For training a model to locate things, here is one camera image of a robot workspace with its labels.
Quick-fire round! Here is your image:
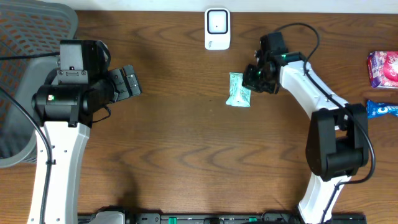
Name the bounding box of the teal wet wipes pack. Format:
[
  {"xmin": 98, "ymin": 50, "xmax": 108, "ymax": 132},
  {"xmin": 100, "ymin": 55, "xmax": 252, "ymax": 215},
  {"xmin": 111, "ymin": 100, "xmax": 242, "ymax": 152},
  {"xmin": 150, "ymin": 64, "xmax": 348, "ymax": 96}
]
[{"xmin": 226, "ymin": 72, "xmax": 251, "ymax": 108}]

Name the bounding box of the blue snack bar wrapper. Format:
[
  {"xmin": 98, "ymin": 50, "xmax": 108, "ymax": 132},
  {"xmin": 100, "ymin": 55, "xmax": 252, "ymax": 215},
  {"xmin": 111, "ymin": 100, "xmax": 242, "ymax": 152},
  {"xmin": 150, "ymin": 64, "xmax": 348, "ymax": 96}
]
[{"xmin": 366, "ymin": 100, "xmax": 398, "ymax": 119}]

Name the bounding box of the purple snack package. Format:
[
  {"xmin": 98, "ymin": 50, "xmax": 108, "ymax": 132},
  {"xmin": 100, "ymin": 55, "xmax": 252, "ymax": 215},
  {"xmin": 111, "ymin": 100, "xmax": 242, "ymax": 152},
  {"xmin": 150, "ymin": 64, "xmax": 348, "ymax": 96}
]
[{"xmin": 367, "ymin": 51, "xmax": 397, "ymax": 89}]

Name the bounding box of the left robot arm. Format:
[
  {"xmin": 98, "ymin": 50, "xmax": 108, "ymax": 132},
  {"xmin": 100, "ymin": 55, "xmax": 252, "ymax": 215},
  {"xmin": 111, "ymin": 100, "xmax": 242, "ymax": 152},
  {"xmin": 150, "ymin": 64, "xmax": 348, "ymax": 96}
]
[{"xmin": 28, "ymin": 65, "xmax": 142, "ymax": 223}]

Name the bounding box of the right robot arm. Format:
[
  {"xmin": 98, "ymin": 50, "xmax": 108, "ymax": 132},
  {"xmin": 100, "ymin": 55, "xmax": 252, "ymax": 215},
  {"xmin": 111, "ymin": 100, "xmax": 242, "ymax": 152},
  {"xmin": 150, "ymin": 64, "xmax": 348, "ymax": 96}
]
[{"xmin": 242, "ymin": 49, "xmax": 375, "ymax": 223}]

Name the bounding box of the white barcode scanner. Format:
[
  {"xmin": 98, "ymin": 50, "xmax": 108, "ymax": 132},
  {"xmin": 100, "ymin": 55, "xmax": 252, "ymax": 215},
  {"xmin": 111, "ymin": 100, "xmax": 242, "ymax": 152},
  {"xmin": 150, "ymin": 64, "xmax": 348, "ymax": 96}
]
[{"xmin": 204, "ymin": 7, "xmax": 231, "ymax": 50}]

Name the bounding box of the grey plastic mesh basket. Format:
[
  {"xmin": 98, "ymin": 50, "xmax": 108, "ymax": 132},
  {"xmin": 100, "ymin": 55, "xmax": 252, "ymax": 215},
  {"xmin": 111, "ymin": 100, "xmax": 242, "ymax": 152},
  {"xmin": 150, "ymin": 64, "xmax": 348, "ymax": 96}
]
[{"xmin": 1, "ymin": 0, "xmax": 78, "ymax": 168}]

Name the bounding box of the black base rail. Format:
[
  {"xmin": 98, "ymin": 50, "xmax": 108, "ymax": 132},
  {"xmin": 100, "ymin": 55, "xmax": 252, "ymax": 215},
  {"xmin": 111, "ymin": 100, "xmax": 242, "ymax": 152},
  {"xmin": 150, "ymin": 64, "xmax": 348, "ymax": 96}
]
[{"xmin": 78, "ymin": 211, "xmax": 368, "ymax": 224}]

